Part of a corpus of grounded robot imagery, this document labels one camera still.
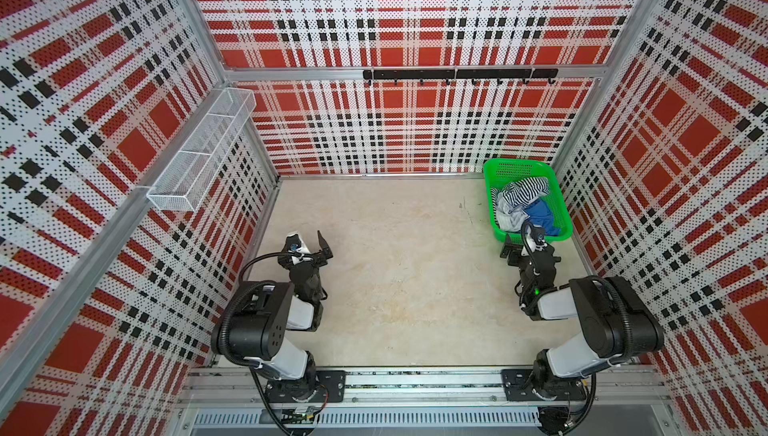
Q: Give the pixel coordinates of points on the blue white striped tank top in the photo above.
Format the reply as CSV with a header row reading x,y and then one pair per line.
x,y
509,203

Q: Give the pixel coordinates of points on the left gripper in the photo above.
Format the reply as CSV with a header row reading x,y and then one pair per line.
x,y
306,259

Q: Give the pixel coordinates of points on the black hook rail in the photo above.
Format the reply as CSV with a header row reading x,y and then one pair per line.
x,y
523,74

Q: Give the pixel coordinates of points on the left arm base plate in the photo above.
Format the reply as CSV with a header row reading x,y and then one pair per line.
x,y
330,385

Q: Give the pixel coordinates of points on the white wire mesh shelf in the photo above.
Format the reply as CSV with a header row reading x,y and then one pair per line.
x,y
186,179

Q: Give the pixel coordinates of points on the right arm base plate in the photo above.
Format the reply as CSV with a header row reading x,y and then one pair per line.
x,y
524,385

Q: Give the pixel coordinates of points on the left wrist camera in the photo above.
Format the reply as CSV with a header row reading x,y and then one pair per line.
x,y
294,243

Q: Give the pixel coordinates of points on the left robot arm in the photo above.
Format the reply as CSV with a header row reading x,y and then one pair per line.
x,y
252,329

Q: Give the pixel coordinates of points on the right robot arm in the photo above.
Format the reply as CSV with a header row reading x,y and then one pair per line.
x,y
615,326

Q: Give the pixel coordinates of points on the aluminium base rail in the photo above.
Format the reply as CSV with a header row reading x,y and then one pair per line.
x,y
433,400

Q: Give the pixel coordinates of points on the green plastic basket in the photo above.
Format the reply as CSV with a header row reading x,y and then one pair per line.
x,y
498,172

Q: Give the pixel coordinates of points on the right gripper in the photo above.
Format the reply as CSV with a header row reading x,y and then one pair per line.
x,y
533,254

